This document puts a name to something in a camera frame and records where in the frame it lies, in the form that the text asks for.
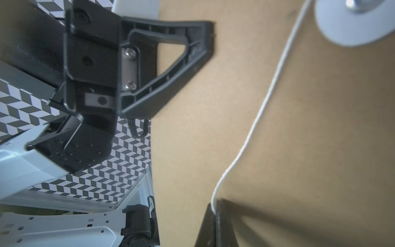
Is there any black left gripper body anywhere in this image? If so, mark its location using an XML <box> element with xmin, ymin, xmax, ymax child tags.
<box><xmin>1</xmin><ymin>1</ymin><xmax>119</xmax><ymax>124</ymax></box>

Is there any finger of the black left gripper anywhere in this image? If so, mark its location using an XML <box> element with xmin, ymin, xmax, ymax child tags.
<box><xmin>117</xmin><ymin>17</ymin><xmax>216</xmax><ymax>120</ymax></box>

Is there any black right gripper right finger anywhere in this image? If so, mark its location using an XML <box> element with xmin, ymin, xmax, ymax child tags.
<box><xmin>216</xmin><ymin>200</ymin><xmax>239</xmax><ymax>247</ymax></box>

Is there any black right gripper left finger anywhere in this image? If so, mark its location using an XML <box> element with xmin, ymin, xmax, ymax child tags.
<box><xmin>194</xmin><ymin>211</ymin><xmax>216</xmax><ymax>247</ymax></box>

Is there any brown file bag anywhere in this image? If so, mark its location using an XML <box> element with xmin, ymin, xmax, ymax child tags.
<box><xmin>151</xmin><ymin>1</ymin><xmax>395</xmax><ymax>247</ymax></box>

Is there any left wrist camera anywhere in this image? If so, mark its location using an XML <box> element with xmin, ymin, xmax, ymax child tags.
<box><xmin>111</xmin><ymin>0</ymin><xmax>160</xmax><ymax>20</ymax></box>

